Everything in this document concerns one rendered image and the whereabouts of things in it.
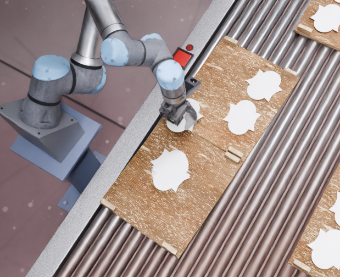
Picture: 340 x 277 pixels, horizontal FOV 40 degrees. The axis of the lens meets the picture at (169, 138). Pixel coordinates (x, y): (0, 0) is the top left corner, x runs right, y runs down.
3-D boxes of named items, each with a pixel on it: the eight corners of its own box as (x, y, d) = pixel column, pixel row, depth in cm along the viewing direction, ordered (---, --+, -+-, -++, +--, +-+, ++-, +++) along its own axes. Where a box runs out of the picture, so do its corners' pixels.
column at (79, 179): (57, 205, 269) (-11, 153, 189) (95, 151, 279) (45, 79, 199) (112, 239, 259) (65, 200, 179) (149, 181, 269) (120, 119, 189)
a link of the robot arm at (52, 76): (21, 86, 166) (29, 50, 160) (55, 85, 175) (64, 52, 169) (36, 104, 159) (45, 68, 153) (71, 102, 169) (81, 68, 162)
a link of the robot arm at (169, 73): (174, 51, 135) (188, 75, 132) (178, 70, 145) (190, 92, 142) (149, 64, 134) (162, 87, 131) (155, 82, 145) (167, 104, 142)
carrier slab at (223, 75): (165, 116, 182) (165, 114, 181) (223, 39, 193) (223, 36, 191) (243, 163, 172) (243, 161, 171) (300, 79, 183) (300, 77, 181)
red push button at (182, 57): (171, 62, 191) (171, 60, 190) (178, 51, 193) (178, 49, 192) (184, 68, 190) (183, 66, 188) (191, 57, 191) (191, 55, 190)
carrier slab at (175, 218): (100, 203, 172) (99, 201, 170) (165, 116, 182) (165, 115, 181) (178, 259, 162) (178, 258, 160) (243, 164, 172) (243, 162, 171)
